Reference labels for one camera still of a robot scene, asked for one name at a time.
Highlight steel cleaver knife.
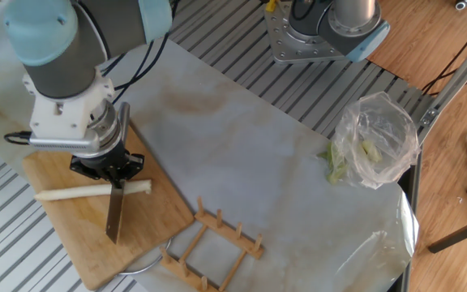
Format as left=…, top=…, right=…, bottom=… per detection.
left=105, top=101, right=131, bottom=244

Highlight dark brown wooden bar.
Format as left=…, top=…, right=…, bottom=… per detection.
left=426, top=213, right=467, bottom=255

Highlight pale green vegetable chunk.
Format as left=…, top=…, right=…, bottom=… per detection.
left=361, top=140, right=383, bottom=164

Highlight white scallion stalk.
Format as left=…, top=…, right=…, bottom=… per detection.
left=33, top=179, right=152, bottom=202

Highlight marble pattern table sheet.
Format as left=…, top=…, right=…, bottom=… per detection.
left=0, top=0, right=421, bottom=292

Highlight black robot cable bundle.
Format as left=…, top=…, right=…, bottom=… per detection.
left=4, top=0, right=178, bottom=146

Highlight green vegetable scraps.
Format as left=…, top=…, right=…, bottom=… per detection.
left=318, top=140, right=349, bottom=186

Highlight wooden cutting board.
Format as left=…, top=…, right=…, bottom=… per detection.
left=21, top=121, right=195, bottom=291

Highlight aluminium frame beam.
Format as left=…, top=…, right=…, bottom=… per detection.
left=418, top=24, right=467, bottom=143

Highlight round metal wire ring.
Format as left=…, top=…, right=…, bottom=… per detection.
left=118, top=237, right=174, bottom=277

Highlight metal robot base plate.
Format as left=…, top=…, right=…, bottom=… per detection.
left=263, top=0, right=350, bottom=65

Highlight wooden peg rack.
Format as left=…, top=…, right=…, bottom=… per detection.
left=159, top=197, right=265, bottom=292

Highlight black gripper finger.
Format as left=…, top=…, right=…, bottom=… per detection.
left=69, top=156, right=118, bottom=190
left=115, top=152, right=146, bottom=190

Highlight clear plastic bag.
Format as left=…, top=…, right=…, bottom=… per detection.
left=332, top=91, right=421, bottom=191

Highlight black floor cables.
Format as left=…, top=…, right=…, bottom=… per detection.
left=422, top=11, right=467, bottom=97

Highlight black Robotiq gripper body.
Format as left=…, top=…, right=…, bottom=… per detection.
left=78, top=146, right=131, bottom=176

